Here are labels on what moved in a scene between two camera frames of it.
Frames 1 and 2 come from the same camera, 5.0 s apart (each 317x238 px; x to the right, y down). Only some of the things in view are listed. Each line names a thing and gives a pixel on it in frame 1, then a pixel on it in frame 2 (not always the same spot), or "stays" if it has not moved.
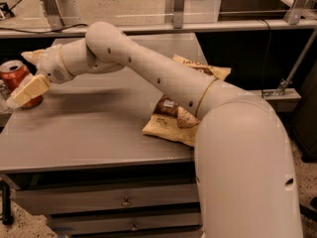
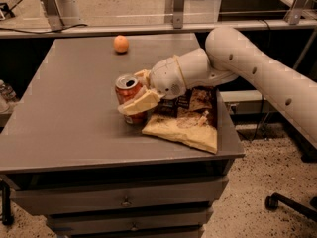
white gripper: (51, 64) -> (165, 76)
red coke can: (12, 73) -> (127, 86)
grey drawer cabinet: (85, 168) stays
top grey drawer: (50, 202) stays
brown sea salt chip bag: (171, 120) stays
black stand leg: (7, 218) stays
